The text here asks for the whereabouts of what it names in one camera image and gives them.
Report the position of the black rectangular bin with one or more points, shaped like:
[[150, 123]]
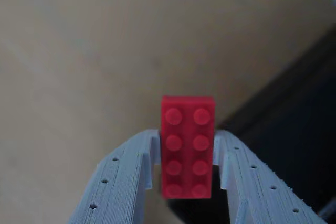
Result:
[[294, 129]]

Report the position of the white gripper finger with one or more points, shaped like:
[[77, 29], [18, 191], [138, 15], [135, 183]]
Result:
[[123, 182], [257, 192]]

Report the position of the red lego block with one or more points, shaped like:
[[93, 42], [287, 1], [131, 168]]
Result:
[[187, 153]]

